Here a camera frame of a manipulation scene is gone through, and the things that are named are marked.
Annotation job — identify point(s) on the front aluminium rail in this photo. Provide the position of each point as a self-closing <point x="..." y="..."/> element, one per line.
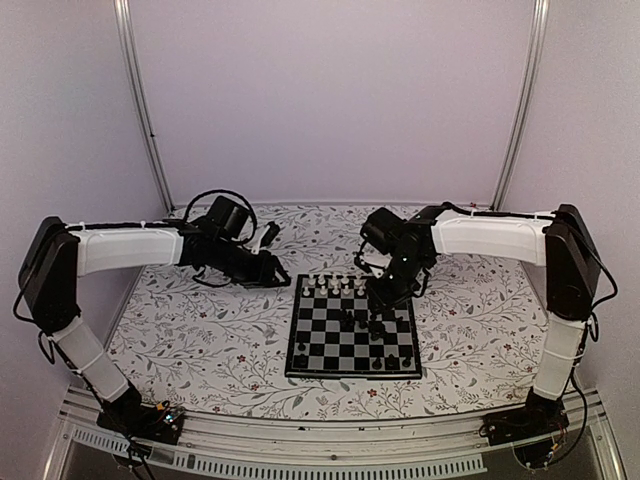
<point x="231" y="447"/>

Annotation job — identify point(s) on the floral patterned table mat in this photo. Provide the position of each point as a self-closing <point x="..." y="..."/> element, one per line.
<point x="224" y="349"/>

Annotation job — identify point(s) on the left aluminium frame post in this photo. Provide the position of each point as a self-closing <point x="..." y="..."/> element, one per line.
<point x="122" y="9"/>

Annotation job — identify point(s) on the black white chessboard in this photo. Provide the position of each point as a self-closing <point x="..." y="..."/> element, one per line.
<point x="333" y="316"/>

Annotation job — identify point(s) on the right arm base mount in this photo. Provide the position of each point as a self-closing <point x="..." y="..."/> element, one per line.
<point x="543" y="433"/>

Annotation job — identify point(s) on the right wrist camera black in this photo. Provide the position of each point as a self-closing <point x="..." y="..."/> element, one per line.
<point x="383" y="230"/>

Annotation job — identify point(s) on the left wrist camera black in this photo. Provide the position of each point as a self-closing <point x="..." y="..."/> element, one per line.
<point x="226" y="218"/>

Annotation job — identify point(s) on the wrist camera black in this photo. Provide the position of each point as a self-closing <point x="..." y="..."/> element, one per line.
<point x="383" y="230"/>
<point x="226" y="218"/>

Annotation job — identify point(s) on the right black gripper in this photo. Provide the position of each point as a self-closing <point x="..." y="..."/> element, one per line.
<point x="385" y="301"/>

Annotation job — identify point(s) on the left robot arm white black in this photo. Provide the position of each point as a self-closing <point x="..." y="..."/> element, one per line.
<point x="66" y="260"/>

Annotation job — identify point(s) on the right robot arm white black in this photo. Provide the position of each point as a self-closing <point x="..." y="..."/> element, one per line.
<point x="555" y="248"/>

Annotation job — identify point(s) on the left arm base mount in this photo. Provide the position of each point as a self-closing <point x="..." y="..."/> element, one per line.
<point x="161" y="423"/>

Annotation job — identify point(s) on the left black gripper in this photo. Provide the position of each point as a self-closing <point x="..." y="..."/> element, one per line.
<point x="264" y="276"/>

